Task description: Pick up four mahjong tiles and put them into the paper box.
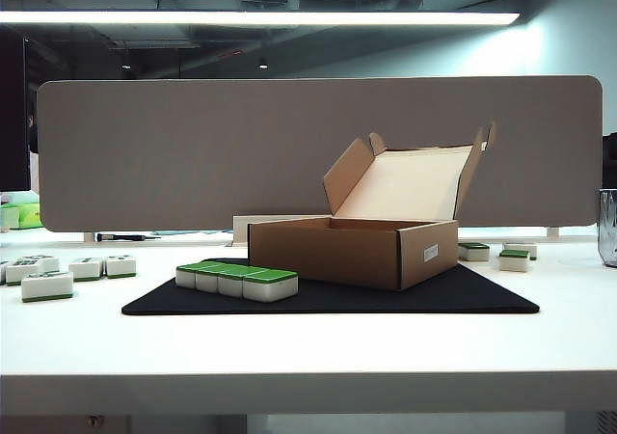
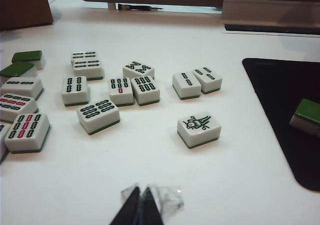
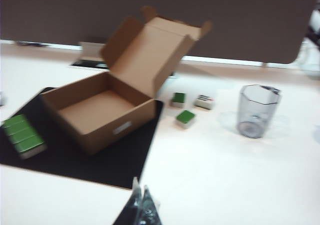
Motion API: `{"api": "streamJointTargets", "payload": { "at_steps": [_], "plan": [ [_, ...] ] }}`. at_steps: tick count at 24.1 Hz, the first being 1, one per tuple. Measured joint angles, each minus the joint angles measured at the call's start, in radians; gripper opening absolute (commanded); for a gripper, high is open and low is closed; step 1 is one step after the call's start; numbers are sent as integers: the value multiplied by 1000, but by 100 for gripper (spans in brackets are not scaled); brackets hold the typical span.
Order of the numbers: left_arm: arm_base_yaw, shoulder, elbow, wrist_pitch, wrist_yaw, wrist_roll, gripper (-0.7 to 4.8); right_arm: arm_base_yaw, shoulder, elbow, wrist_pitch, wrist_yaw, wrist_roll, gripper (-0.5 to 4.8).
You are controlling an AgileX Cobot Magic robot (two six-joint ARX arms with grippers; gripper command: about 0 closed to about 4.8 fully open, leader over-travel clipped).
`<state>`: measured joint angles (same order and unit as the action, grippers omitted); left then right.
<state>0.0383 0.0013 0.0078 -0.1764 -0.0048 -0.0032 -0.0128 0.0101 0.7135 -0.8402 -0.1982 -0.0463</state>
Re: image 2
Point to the green-backed mahjong tile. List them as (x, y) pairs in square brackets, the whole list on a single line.
[(17, 70), (306, 115), (28, 57)]

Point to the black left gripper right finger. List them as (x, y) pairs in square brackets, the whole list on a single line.
[(152, 207)]

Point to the black rectangular mat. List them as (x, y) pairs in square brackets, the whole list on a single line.
[(277, 97)]

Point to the two bamboo mahjong tile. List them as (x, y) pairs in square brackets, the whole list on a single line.
[(22, 86), (186, 86)]

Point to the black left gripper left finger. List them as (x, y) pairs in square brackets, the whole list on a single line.
[(130, 210)]

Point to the eight bamboo mahjong tile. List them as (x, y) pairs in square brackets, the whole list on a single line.
[(138, 68)]

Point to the bird print mahjong tile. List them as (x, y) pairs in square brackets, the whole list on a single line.
[(198, 130)]

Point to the white mahjong tile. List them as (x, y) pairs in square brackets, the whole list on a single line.
[(3, 142)]

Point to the dark brown panel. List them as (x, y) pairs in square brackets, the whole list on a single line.
[(22, 5)]

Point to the six bamboo mahjong tile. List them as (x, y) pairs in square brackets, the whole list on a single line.
[(145, 90), (98, 116)]

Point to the green bamboo print mahjong tile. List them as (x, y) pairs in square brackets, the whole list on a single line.
[(83, 55), (87, 68)]

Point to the nine bamboo mahjong tile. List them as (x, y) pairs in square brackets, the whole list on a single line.
[(26, 132), (16, 105)]

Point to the three bamboo mahjong tile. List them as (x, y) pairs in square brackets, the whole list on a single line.
[(208, 80)]

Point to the four bamboo mahjong tile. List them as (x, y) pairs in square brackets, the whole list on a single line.
[(75, 91)]

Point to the seven bamboo mahjong tile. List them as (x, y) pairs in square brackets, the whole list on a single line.
[(120, 91)]

